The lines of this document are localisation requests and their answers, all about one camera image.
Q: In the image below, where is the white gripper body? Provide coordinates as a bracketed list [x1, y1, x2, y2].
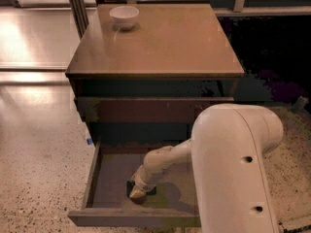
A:
[134, 169, 158, 192]

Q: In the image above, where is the black rxbar chocolate bar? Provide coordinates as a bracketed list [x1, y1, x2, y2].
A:
[126, 181, 156, 197]

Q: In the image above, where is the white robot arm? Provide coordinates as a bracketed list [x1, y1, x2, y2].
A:
[130, 104, 283, 233]

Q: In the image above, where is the blue tape piece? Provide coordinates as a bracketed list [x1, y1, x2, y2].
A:
[86, 138, 93, 145]

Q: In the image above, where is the white ceramic bowl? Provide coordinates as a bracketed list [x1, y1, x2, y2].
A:
[109, 6, 139, 30]

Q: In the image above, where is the white power strip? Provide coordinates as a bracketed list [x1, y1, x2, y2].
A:
[279, 216, 311, 233]

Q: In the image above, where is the brown wooden drawer cabinet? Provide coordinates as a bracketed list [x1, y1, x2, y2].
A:
[66, 4, 244, 147]

